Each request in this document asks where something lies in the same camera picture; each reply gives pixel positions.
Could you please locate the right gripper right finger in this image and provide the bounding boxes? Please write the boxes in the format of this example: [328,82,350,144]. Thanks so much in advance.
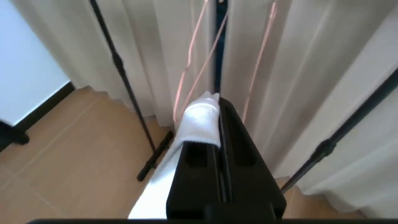
[219,96,287,218]

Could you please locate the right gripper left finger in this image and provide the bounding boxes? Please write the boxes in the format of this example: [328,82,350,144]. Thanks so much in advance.
[166,141,226,218]

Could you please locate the white printed shirt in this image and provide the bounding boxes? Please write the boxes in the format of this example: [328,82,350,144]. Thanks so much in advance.
[127,91,222,220]

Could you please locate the black clothes rack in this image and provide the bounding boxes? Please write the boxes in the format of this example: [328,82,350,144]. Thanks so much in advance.
[89,0,398,195]

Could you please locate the pink clothes hanger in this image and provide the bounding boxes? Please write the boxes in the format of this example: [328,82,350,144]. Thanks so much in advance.
[172,0,229,124]
[241,0,277,124]

